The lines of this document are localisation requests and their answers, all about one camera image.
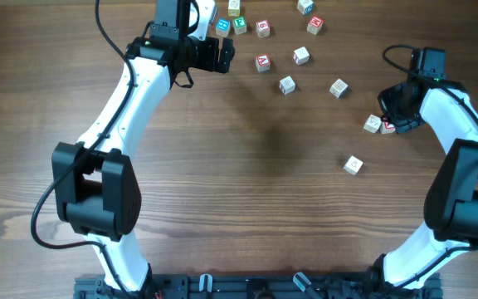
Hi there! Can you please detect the blue white corner block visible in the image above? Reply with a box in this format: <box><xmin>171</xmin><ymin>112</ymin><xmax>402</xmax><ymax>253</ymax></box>
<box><xmin>297</xmin><ymin>0</ymin><xmax>314</xmax><ymax>15</ymax></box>

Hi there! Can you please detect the red 6 number block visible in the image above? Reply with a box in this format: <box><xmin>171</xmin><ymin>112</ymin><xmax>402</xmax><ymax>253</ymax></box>
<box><xmin>256</xmin><ymin>20</ymin><xmax>271</xmax><ymax>38</ymax></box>

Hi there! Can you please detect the yellow letter block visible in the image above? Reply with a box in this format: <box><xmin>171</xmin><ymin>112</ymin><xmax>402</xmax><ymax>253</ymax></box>
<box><xmin>227</xmin><ymin>0</ymin><xmax>241</xmax><ymax>17</ymax></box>

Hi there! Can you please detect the plain B letter block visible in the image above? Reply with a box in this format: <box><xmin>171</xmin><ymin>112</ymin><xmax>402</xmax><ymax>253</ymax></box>
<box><xmin>329</xmin><ymin>79</ymin><xmax>349</xmax><ymax>98</ymax></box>

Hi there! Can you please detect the plain red trimmed block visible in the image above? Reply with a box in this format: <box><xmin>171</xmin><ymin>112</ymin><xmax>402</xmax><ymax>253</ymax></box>
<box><xmin>279</xmin><ymin>76</ymin><xmax>296</xmax><ymax>95</ymax></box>

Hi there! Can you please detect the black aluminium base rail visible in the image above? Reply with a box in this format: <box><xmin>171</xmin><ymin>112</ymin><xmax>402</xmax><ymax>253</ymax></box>
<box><xmin>72</xmin><ymin>270</ymin><xmax>444</xmax><ymax>299</ymax></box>

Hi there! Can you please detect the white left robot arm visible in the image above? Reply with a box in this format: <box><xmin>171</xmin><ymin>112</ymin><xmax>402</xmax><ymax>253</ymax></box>
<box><xmin>51</xmin><ymin>0</ymin><xmax>235</xmax><ymax>298</ymax></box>

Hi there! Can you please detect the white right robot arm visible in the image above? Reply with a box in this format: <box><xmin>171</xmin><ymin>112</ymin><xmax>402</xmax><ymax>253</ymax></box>
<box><xmin>367</xmin><ymin>47</ymin><xmax>478</xmax><ymax>297</ymax></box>

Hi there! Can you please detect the green F letter block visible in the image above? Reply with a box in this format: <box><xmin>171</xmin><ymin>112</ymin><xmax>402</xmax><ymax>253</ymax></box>
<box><xmin>233</xmin><ymin>16</ymin><xmax>247</xmax><ymax>35</ymax></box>

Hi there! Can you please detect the red A letter block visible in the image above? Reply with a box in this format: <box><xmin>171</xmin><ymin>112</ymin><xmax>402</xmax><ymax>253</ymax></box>
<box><xmin>256</xmin><ymin>54</ymin><xmax>271</xmax><ymax>72</ymax></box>

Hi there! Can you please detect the red edged plain block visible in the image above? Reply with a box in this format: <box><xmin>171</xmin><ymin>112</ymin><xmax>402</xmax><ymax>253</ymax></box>
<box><xmin>293</xmin><ymin>47</ymin><xmax>310</xmax><ymax>65</ymax></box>

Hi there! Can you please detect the blue letter block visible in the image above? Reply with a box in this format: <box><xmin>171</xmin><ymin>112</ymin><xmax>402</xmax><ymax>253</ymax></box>
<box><xmin>216</xmin><ymin>18</ymin><xmax>231</xmax><ymax>37</ymax></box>

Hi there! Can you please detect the red Y letter block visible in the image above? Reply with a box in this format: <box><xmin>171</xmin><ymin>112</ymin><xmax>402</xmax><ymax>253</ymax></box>
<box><xmin>379</xmin><ymin>121</ymin><xmax>396</xmax><ymax>134</ymax></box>

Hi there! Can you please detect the red M letter block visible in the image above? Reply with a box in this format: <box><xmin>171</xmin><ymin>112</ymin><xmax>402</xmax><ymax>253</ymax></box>
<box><xmin>307</xmin><ymin>16</ymin><xmax>324</xmax><ymax>35</ymax></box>

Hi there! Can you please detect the plain wooden picture block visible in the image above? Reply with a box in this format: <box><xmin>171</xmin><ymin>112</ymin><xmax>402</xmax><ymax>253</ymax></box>
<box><xmin>363</xmin><ymin>115</ymin><xmax>383</xmax><ymax>134</ymax></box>

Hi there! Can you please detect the green edged plain block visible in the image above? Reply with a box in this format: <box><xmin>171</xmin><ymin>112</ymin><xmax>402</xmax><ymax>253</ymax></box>
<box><xmin>344</xmin><ymin>156</ymin><xmax>363</xmax><ymax>175</ymax></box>

